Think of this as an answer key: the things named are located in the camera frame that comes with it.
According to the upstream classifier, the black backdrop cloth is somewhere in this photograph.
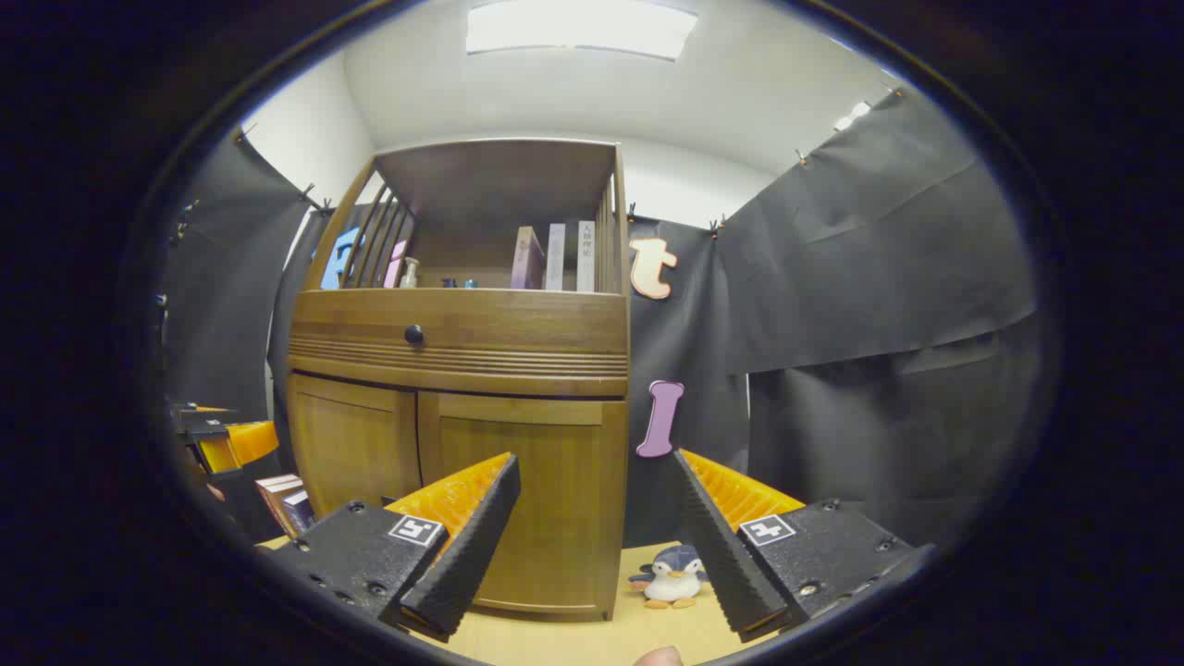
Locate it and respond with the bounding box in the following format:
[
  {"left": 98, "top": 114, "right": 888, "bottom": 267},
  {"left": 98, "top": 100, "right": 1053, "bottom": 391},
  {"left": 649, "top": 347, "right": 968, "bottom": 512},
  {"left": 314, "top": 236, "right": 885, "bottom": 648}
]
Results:
[{"left": 162, "top": 88, "right": 1042, "bottom": 547}]

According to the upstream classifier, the wooden shoe cabinet door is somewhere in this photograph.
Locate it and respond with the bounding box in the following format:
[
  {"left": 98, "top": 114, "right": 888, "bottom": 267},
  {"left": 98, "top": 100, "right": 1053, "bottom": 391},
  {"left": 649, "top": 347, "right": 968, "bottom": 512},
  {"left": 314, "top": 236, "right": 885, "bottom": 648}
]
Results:
[
  {"left": 418, "top": 390, "right": 623, "bottom": 616},
  {"left": 289, "top": 374, "right": 422, "bottom": 519}
]

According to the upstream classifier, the wooden cabinet drawer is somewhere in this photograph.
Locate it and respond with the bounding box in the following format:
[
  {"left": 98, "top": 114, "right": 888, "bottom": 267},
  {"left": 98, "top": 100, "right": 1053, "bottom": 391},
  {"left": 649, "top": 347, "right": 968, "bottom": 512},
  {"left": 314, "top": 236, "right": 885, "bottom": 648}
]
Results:
[{"left": 289, "top": 289, "right": 630, "bottom": 397}]

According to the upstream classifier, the wooden double-door shoe cabinet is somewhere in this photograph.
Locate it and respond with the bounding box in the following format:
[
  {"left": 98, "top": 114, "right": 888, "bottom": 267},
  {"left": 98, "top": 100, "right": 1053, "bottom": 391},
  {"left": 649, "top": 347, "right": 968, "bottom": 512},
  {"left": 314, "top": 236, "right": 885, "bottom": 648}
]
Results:
[{"left": 285, "top": 139, "right": 632, "bottom": 623}]

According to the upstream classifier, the maroon book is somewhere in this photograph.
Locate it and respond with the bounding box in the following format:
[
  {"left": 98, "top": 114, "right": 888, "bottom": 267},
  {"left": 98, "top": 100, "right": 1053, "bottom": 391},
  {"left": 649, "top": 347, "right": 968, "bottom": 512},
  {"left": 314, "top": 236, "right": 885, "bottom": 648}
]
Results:
[{"left": 255, "top": 474, "right": 306, "bottom": 538}]

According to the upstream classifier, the penguin plush toy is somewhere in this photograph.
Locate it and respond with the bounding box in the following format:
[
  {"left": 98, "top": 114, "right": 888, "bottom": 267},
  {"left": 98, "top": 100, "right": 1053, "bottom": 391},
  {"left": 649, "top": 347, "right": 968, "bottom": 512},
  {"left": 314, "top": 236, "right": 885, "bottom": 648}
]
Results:
[{"left": 629, "top": 544, "right": 709, "bottom": 610}]

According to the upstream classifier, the ceiling light panel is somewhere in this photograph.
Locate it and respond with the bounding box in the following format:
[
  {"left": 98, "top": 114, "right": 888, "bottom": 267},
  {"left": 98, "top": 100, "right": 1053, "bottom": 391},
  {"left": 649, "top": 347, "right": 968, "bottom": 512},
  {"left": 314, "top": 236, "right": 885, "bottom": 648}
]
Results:
[{"left": 465, "top": 0, "right": 699, "bottom": 61}]

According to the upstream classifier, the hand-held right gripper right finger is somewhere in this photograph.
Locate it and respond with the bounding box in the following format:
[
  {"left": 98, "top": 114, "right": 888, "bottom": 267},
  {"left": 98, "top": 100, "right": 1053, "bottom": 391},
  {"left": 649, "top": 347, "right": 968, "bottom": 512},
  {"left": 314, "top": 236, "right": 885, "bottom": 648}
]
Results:
[{"left": 671, "top": 449, "right": 937, "bottom": 644}]

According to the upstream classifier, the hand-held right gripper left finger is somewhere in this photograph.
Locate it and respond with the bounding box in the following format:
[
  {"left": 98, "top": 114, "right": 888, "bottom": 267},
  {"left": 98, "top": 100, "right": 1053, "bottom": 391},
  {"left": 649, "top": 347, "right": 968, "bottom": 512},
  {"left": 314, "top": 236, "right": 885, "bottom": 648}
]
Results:
[{"left": 262, "top": 451, "right": 522, "bottom": 644}]

